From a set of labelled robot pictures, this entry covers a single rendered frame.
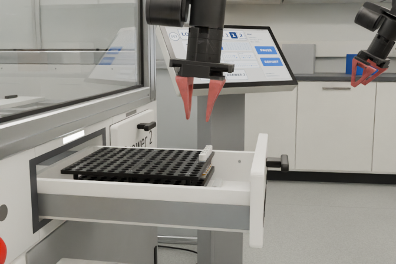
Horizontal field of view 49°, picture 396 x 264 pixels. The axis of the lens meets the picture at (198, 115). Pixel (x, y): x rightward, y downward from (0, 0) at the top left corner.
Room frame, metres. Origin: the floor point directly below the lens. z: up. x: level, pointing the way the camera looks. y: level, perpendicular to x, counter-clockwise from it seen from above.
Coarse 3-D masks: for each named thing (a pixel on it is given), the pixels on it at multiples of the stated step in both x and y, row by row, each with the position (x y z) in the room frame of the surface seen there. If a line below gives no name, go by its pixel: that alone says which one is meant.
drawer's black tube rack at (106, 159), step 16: (80, 160) 0.74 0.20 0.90; (96, 160) 0.74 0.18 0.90; (112, 160) 0.74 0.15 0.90; (128, 160) 0.74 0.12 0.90; (144, 160) 0.74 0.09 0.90; (160, 160) 0.74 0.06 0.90; (176, 160) 0.74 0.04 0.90; (192, 160) 0.74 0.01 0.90; (80, 176) 0.74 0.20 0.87; (96, 176) 0.74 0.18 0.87; (112, 176) 0.74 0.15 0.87; (128, 176) 0.66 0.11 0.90; (144, 176) 0.65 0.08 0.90; (160, 176) 0.65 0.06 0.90; (176, 176) 0.64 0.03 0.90; (208, 176) 0.74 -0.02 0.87
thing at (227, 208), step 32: (64, 160) 0.76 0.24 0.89; (224, 160) 0.83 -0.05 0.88; (64, 192) 0.63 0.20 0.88; (96, 192) 0.63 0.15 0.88; (128, 192) 0.62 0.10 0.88; (160, 192) 0.61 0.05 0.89; (192, 192) 0.60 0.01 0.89; (224, 192) 0.59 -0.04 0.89; (128, 224) 0.62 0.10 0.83; (160, 224) 0.61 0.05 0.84; (192, 224) 0.60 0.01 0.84; (224, 224) 0.59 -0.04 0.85
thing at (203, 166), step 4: (212, 152) 0.80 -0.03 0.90; (212, 156) 0.78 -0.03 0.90; (208, 160) 0.74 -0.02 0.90; (196, 164) 0.71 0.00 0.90; (200, 164) 0.72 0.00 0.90; (204, 164) 0.71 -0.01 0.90; (192, 168) 0.69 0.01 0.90; (196, 168) 0.69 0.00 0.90; (200, 168) 0.69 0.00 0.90; (204, 168) 0.70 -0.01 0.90; (192, 172) 0.67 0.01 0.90; (196, 172) 0.67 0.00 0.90; (200, 172) 0.66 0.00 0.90; (188, 176) 0.64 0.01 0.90; (192, 176) 0.64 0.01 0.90; (196, 176) 0.64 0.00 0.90; (200, 176) 0.66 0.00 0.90; (196, 180) 0.64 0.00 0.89
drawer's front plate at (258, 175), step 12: (264, 144) 0.74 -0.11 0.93; (264, 156) 0.65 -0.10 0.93; (252, 168) 0.58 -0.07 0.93; (264, 168) 0.59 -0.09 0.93; (252, 180) 0.57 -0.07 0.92; (264, 180) 0.60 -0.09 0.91; (252, 192) 0.57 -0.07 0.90; (264, 192) 0.62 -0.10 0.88; (252, 204) 0.57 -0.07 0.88; (252, 216) 0.57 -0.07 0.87; (252, 228) 0.57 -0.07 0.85; (252, 240) 0.57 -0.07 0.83
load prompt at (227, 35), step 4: (180, 32) 1.69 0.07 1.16; (184, 32) 1.70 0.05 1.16; (188, 32) 1.71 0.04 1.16; (224, 32) 1.78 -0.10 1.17; (228, 32) 1.79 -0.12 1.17; (232, 32) 1.80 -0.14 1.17; (236, 32) 1.81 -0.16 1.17; (240, 32) 1.82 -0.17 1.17; (180, 36) 1.68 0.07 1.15; (184, 36) 1.68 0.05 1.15; (224, 36) 1.77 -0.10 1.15; (228, 36) 1.78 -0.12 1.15; (232, 36) 1.79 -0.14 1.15; (236, 36) 1.80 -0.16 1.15; (240, 36) 1.81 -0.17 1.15; (244, 36) 1.82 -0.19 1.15
